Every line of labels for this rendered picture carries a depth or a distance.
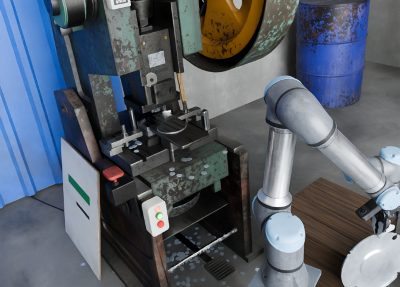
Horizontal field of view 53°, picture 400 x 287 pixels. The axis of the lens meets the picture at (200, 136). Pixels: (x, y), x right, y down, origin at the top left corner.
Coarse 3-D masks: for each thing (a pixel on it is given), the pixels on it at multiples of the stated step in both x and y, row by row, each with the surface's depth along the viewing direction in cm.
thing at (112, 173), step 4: (108, 168) 146; (112, 168) 145; (116, 168) 145; (104, 172) 144; (108, 172) 143; (112, 172) 143; (116, 172) 143; (120, 172) 143; (108, 176) 141; (112, 176) 141; (116, 176) 141; (120, 176) 142; (112, 180) 145; (116, 180) 145
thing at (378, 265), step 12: (372, 240) 148; (384, 240) 149; (396, 240) 151; (360, 252) 149; (372, 252) 150; (384, 252) 151; (396, 252) 154; (348, 264) 150; (360, 264) 151; (372, 264) 152; (384, 264) 154; (396, 264) 157; (348, 276) 152; (360, 276) 154; (372, 276) 155; (384, 276) 158; (396, 276) 159
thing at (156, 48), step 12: (144, 36) 150; (156, 36) 153; (168, 36) 157; (144, 48) 152; (156, 48) 155; (168, 48) 159; (144, 60) 154; (156, 60) 157; (168, 60) 160; (156, 72) 159; (168, 72) 162; (132, 84) 165; (156, 84) 158; (168, 84) 160; (132, 96) 170; (144, 96) 160; (156, 96) 158; (168, 96) 162
